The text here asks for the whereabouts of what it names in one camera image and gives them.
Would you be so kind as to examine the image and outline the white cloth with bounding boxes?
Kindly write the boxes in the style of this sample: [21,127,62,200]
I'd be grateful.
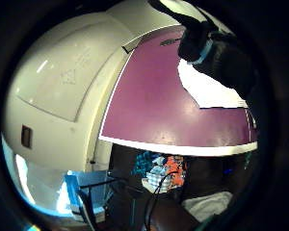
[177,59,250,110]

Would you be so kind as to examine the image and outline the teal patterned cloth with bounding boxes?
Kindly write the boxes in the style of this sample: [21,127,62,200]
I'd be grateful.
[131,151,162,177]

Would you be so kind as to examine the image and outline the orange cloth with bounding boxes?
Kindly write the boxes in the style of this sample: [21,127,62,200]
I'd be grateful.
[165,155,187,189]

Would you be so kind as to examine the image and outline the black cable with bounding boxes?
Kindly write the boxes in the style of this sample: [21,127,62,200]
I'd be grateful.
[144,170,181,231]

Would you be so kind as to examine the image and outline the blue metal frame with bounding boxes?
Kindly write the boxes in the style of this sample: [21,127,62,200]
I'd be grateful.
[65,170,119,223]

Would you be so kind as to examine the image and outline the brown wall plate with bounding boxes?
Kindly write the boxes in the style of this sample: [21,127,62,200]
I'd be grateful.
[20,124,34,150]

